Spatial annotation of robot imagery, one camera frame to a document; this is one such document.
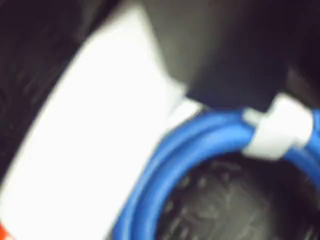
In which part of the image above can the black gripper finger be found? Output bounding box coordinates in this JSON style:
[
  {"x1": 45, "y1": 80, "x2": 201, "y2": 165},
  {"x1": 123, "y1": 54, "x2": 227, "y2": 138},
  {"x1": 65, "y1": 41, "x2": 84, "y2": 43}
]
[{"x1": 143, "y1": 0, "x2": 292, "y2": 112}]

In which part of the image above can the blue coiled cable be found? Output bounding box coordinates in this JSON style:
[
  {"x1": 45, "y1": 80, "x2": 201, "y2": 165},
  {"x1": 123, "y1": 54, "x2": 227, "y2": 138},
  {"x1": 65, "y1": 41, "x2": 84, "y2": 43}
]
[{"x1": 109, "y1": 92, "x2": 320, "y2": 240}]

